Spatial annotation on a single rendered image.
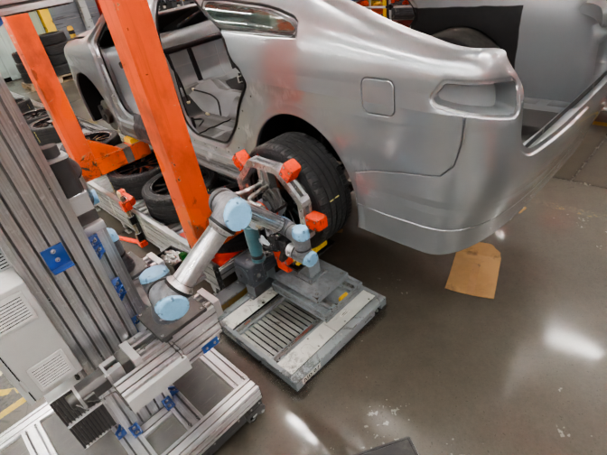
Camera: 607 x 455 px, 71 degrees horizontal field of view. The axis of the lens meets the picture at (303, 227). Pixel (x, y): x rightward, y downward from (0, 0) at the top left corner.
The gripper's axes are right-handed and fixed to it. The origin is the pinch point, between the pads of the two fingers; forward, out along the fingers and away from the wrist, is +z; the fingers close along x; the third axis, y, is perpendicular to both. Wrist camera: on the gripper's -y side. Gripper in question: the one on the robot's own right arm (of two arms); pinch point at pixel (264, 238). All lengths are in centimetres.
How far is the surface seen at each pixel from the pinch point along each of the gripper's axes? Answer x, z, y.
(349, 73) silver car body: -42, -29, 72
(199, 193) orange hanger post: -1, 56, 9
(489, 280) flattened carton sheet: -122, -68, -82
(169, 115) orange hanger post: 2, 56, 57
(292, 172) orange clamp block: -20.9, -6.2, 29.4
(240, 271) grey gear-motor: -5, 43, -47
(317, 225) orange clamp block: -20.7, -18.8, 3.3
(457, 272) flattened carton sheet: -117, -48, -82
